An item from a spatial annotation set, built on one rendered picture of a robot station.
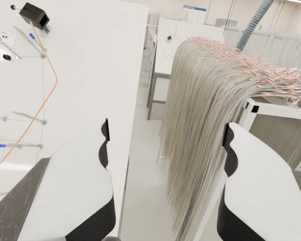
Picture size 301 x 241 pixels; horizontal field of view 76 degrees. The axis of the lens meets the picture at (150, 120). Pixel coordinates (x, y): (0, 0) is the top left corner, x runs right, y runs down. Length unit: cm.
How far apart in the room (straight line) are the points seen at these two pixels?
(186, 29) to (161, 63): 81
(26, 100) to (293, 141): 105
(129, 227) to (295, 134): 147
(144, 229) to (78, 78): 155
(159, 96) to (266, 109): 269
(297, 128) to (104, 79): 83
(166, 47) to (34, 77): 292
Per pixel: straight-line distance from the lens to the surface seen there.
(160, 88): 327
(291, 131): 108
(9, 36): 81
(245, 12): 1262
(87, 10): 78
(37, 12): 69
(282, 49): 386
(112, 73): 65
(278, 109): 76
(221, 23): 716
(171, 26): 372
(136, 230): 194
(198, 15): 1175
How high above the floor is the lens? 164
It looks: 28 degrees down
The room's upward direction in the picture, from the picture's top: 10 degrees clockwise
